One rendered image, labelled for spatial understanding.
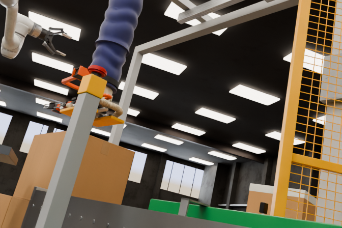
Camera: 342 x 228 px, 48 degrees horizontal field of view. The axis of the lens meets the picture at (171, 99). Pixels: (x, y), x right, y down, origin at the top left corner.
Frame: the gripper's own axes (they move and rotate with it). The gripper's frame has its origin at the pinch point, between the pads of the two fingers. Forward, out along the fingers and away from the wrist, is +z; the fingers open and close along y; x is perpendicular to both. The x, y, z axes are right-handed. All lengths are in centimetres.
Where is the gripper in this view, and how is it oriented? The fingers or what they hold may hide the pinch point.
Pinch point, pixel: (66, 46)
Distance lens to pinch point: 277.0
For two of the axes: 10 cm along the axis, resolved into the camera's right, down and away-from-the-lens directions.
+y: -2.2, 9.2, -3.2
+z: 7.4, 3.7, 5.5
